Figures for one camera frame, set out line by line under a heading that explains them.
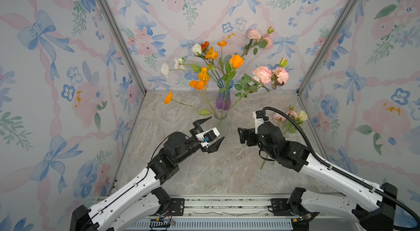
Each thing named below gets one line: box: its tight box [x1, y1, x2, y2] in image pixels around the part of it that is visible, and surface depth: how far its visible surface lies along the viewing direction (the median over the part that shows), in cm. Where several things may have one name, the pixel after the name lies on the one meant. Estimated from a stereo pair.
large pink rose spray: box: [226, 58, 290, 114], surface depth 64 cm
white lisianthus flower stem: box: [160, 57, 221, 84], surface depth 82 cm
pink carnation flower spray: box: [241, 26, 275, 59], surface depth 90 cm
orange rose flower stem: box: [218, 54, 244, 93], surface depth 79 cm
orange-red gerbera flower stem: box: [200, 41, 210, 55], surface depth 88 cm
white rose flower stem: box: [191, 42, 219, 78], surface depth 85 cm
